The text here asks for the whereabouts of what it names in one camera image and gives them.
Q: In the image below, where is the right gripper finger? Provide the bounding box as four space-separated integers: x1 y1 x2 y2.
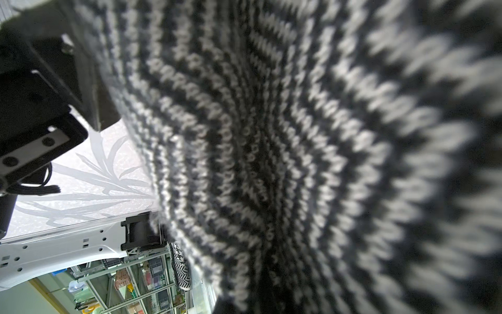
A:
1 1 120 188

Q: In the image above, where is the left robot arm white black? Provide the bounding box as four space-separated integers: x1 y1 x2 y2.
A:
1 212 167 290

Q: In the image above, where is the black white patterned scarf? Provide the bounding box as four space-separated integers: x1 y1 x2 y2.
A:
66 1 501 313

